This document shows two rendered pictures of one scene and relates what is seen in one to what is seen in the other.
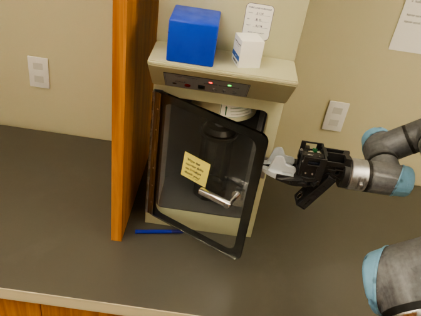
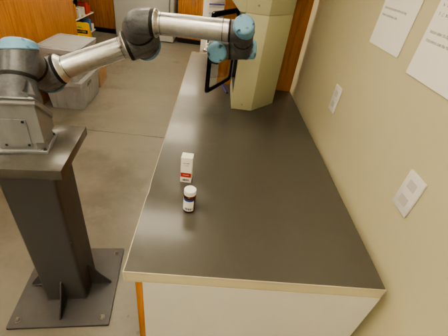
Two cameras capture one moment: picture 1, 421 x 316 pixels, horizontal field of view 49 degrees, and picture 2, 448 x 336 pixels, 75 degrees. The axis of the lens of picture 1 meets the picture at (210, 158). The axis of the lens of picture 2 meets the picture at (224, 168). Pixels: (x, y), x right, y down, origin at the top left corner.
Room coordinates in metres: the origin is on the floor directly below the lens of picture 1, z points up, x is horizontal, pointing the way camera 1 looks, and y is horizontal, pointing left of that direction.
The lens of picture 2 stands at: (0.91, -1.64, 1.61)
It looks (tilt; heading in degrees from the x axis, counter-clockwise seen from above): 36 degrees down; 86
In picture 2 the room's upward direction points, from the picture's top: 9 degrees clockwise
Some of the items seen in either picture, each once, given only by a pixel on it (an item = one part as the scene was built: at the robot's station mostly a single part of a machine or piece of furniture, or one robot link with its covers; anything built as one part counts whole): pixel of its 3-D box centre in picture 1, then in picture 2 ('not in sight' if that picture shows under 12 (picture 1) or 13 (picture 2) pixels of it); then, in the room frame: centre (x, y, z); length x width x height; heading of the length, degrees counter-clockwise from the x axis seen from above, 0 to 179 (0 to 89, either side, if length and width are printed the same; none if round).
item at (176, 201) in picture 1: (200, 179); (222, 50); (0.93, 0.02, 1.19); 0.30 x 0.01 x 0.40; 64
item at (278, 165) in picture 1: (276, 165); not in sight; (0.89, -0.15, 1.30); 0.09 x 0.03 x 0.06; 91
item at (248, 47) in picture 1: (247, 50); not in sight; (0.96, -0.04, 1.54); 0.05 x 0.05 x 0.06; 19
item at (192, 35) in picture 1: (193, 35); not in sight; (0.95, 0.08, 1.56); 0.10 x 0.10 x 0.09; 1
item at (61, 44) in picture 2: not in sight; (69, 57); (-0.69, 1.63, 0.49); 0.60 x 0.42 x 0.33; 91
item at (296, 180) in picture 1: (294, 177); not in sight; (0.88, -0.20, 1.28); 0.09 x 0.05 x 0.02; 91
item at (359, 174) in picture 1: (354, 175); not in sight; (0.90, -0.34, 1.30); 0.08 x 0.05 x 0.08; 1
